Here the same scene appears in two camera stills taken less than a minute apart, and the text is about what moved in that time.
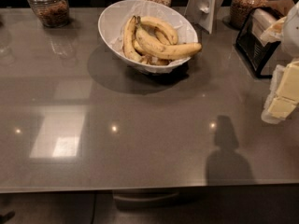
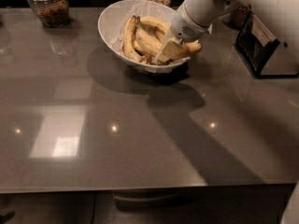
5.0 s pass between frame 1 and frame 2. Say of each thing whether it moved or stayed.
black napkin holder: stayed
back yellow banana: stayed
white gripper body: moved
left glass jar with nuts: stayed
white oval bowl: stayed
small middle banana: stayed
